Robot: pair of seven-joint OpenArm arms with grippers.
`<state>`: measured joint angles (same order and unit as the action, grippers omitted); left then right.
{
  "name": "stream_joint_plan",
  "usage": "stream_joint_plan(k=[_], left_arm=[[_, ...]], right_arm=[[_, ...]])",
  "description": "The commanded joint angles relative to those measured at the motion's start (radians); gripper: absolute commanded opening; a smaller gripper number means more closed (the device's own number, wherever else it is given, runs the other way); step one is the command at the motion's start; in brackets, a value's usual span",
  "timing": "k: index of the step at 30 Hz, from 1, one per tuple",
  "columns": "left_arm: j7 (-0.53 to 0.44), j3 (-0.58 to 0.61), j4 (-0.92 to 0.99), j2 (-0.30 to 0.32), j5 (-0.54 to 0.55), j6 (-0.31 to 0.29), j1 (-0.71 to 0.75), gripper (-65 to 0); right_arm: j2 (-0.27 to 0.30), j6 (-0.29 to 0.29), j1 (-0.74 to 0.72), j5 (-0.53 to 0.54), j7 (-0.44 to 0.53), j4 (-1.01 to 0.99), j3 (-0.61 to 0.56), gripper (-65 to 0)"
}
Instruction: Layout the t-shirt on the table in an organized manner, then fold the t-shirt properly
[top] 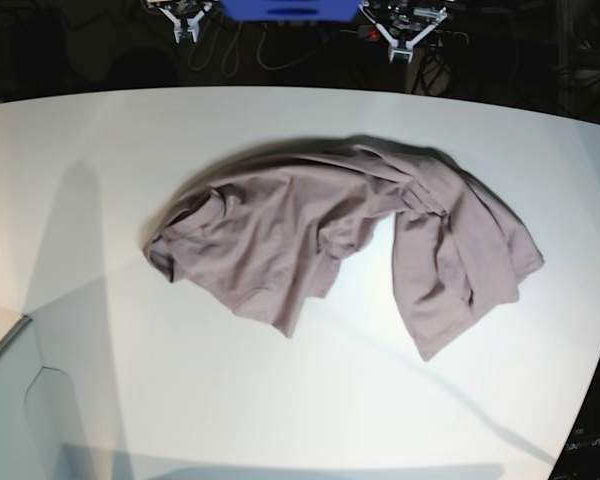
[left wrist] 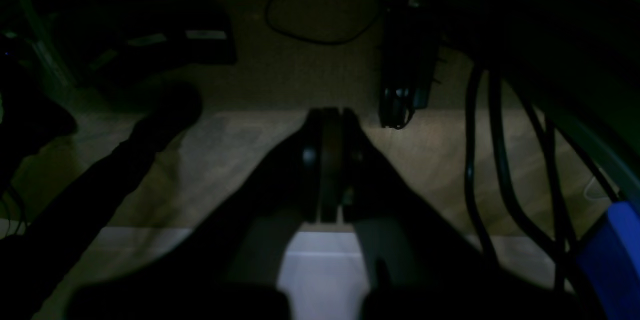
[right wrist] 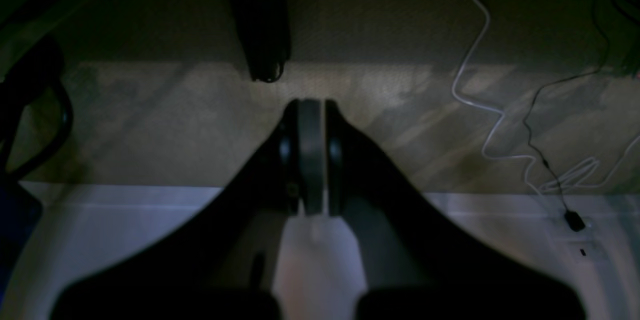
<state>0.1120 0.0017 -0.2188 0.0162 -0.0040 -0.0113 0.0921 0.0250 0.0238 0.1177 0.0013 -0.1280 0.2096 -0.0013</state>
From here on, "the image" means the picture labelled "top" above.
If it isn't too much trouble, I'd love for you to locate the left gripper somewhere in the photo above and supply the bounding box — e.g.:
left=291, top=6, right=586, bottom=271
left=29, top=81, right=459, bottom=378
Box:
left=359, top=0, right=450, bottom=38

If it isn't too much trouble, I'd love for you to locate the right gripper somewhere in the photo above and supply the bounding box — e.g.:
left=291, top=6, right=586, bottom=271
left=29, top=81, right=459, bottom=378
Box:
left=149, top=0, right=214, bottom=19

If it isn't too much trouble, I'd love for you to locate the mauve t-shirt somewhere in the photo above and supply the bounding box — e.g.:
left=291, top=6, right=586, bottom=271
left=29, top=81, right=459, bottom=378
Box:
left=143, top=136, right=544, bottom=360

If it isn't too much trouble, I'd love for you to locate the black power strip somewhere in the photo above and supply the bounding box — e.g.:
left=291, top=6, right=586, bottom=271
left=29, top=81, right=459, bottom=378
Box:
left=354, top=24, right=469, bottom=51

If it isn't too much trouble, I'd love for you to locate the blue plastic bin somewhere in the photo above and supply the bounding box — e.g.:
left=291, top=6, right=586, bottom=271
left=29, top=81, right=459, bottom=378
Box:
left=220, top=0, right=361, bottom=22

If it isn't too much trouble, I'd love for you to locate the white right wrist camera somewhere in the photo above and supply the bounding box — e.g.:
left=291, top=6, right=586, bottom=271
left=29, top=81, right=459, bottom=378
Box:
left=174, top=18, right=199, bottom=44

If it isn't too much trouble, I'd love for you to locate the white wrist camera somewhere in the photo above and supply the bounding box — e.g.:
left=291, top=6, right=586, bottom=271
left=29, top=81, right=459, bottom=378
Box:
left=388, top=44, right=414, bottom=64
left=174, top=18, right=199, bottom=44

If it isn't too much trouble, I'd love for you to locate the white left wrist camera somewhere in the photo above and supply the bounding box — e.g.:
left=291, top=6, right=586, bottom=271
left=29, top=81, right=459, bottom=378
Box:
left=388, top=44, right=414, bottom=64

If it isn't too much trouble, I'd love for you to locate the grey looped cable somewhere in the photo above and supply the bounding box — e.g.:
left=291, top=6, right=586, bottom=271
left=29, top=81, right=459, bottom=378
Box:
left=187, top=14, right=331, bottom=72

